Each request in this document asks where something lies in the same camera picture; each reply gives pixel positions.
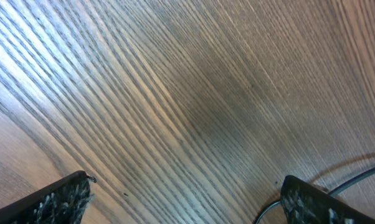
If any thick black usb cable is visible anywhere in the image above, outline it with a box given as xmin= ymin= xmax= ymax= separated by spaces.
xmin=252 ymin=161 xmax=375 ymax=224

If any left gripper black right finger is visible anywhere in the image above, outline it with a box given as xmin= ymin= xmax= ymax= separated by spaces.
xmin=280 ymin=175 xmax=375 ymax=224

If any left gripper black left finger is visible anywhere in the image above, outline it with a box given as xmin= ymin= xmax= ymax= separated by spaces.
xmin=0 ymin=170 xmax=97 ymax=224

